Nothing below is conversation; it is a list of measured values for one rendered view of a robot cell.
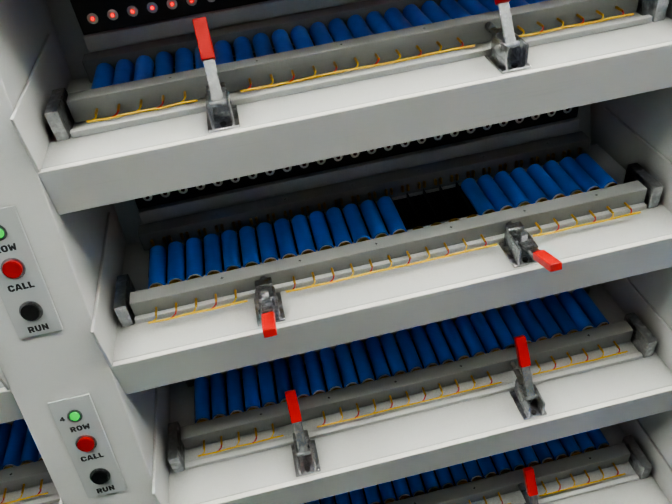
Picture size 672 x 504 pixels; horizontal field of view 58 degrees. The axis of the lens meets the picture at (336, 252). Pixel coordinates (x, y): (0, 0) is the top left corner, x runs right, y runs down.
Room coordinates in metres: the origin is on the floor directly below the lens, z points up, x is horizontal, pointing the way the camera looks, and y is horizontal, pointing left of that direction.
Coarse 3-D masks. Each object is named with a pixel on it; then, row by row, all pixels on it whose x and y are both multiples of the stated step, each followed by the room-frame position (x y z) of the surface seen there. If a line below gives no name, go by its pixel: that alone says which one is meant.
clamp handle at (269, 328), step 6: (264, 294) 0.54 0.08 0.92; (264, 300) 0.54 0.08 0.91; (270, 300) 0.54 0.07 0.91; (264, 306) 0.52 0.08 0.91; (270, 306) 0.52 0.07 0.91; (264, 312) 0.51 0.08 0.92; (270, 312) 0.50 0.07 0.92; (264, 318) 0.49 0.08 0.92; (270, 318) 0.49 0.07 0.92; (264, 324) 0.48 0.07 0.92; (270, 324) 0.48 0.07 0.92; (264, 330) 0.47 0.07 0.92; (270, 330) 0.47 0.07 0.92; (276, 330) 0.47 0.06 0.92; (264, 336) 0.47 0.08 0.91; (270, 336) 0.47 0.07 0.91
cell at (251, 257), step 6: (246, 228) 0.66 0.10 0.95; (252, 228) 0.66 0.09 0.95; (240, 234) 0.65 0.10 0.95; (246, 234) 0.64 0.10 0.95; (252, 234) 0.65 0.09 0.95; (240, 240) 0.64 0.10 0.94; (246, 240) 0.63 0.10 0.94; (252, 240) 0.64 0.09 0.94; (246, 246) 0.62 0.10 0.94; (252, 246) 0.62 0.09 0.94; (246, 252) 0.62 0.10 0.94; (252, 252) 0.61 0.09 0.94; (246, 258) 0.61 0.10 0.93; (252, 258) 0.60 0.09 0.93; (258, 258) 0.61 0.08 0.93; (246, 264) 0.60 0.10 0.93
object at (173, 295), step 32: (608, 192) 0.61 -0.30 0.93; (640, 192) 0.61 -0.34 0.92; (448, 224) 0.60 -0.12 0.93; (480, 224) 0.59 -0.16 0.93; (544, 224) 0.60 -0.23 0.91; (576, 224) 0.59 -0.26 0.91; (320, 256) 0.58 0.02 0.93; (352, 256) 0.58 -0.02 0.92; (384, 256) 0.59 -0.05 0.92; (448, 256) 0.58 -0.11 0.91; (160, 288) 0.58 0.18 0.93; (192, 288) 0.57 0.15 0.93; (224, 288) 0.57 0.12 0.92; (160, 320) 0.55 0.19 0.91
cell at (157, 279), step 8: (152, 248) 0.65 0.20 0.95; (160, 248) 0.65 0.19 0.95; (152, 256) 0.63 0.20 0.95; (160, 256) 0.63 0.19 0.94; (152, 264) 0.62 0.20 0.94; (160, 264) 0.62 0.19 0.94; (152, 272) 0.61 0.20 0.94; (160, 272) 0.61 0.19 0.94; (152, 280) 0.59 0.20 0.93; (160, 280) 0.60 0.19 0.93
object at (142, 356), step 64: (576, 128) 0.73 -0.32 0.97; (256, 192) 0.70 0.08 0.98; (128, 256) 0.67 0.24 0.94; (576, 256) 0.56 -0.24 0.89; (640, 256) 0.56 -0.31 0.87; (128, 320) 0.56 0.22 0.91; (192, 320) 0.56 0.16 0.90; (256, 320) 0.54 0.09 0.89; (320, 320) 0.53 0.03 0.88; (384, 320) 0.54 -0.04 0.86; (128, 384) 0.52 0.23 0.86
